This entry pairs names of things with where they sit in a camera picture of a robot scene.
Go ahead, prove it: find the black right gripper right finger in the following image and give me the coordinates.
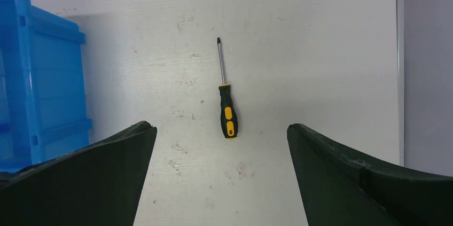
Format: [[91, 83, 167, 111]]
[[287, 123, 452, 225]]

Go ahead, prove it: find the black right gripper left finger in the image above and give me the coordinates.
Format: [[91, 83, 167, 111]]
[[1, 121, 158, 225]]

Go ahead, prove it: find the black yellow screwdriver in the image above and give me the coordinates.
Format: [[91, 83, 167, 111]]
[[217, 37, 238, 139]]

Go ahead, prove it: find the blue plastic bin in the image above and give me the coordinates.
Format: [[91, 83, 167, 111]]
[[1, 0, 92, 173]]

